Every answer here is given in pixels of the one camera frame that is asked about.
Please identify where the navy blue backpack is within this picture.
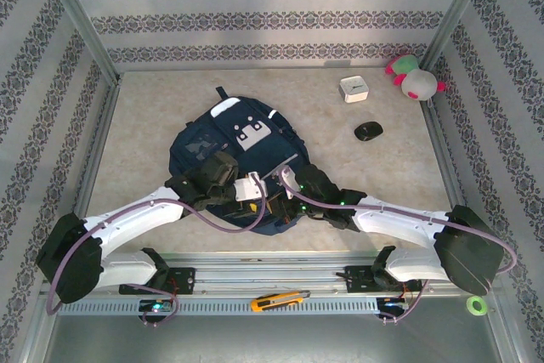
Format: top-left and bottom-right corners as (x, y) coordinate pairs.
(168, 86), (310, 236)

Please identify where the black computer mouse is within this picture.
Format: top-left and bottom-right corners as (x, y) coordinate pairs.
(354, 122), (384, 142)

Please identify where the yellow utility knife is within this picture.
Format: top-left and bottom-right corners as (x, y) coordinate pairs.
(250, 290), (311, 313)

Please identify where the white square alarm clock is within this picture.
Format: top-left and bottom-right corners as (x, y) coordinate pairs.
(338, 75), (370, 104)

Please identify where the grey pink green plush toy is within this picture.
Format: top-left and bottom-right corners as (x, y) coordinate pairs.
(385, 54), (448, 102)

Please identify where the green tape roll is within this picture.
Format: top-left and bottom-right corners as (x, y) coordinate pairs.
(466, 296), (489, 316)

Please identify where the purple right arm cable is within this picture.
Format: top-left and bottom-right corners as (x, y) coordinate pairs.
(275, 169), (519, 324)

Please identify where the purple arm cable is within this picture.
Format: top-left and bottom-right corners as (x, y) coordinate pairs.
(45, 171), (269, 326)
(275, 169), (519, 324)

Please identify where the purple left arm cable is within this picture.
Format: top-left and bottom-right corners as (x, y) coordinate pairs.
(45, 171), (269, 326)

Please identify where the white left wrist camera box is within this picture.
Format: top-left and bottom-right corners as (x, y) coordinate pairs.
(233, 170), (269, 201)

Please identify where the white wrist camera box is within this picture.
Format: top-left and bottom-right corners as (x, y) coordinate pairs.
(275, 166), (297, 198)
(233, 170), (269, 201)

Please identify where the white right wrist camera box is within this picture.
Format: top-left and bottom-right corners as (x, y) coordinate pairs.
(275, 166), (297, 198)

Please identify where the aluminium mounting rail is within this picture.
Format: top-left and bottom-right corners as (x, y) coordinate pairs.
(40, 252), (505, 296)

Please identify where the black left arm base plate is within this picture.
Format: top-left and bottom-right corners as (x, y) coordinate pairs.
(118, 267), (196, 296)

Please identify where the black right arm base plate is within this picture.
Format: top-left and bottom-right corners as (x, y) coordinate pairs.
(335, 264), (424, 295)

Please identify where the grey perforated cable tray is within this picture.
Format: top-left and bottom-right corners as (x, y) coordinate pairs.
(57, 298), (379, 316)

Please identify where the aluminium table side rail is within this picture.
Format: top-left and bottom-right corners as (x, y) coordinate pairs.
(59, 76), (123, 264)
(418, 94), (485, 260)

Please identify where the aluminium frame post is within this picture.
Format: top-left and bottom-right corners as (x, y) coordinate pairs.
(418, 0), (498, 71)
(33, 0), (121, 83)

